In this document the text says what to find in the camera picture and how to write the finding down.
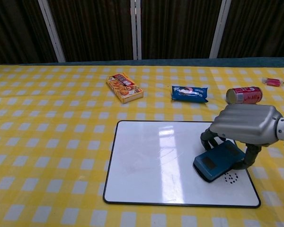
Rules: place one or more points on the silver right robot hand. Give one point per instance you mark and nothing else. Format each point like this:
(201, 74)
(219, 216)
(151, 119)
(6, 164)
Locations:
(246, 123)

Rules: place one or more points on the blue whiteboard eraser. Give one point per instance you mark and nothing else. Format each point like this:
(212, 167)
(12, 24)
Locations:
(215, 165)

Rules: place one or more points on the red drink can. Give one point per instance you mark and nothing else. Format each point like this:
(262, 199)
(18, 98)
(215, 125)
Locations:
(246, 94)

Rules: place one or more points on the small red candy wrapper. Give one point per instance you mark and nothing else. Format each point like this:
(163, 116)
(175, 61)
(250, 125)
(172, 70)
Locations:
(273, 81)

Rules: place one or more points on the blue cookie packet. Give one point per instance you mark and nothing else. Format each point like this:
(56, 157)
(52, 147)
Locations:
(189, 94)

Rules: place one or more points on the dark brown curtain panel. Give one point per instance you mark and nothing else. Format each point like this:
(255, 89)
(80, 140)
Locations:
(260, 28)
(177, 30)
(16, 30)
(92, 30)

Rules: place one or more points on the yellow snack box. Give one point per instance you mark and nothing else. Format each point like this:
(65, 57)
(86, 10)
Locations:
(124, 87)

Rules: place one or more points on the yellow checkered tablecloth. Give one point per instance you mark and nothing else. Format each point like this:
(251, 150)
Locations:
(49, 142)

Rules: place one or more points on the white partition frame post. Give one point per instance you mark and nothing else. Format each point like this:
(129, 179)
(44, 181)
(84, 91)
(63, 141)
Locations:
(52, 30)
(136, 30)
(219, 30)

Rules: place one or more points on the white dry-erase board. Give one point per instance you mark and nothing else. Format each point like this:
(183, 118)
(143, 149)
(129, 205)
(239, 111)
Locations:
(144, 165)

